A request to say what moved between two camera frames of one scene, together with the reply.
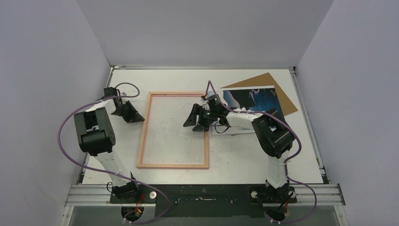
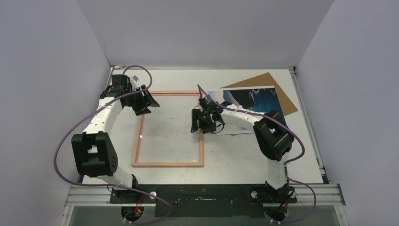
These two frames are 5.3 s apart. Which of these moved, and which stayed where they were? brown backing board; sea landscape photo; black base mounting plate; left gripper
Moved: left gripper
Stayed: sea landscape photo; black base mounting plate; brown backing board
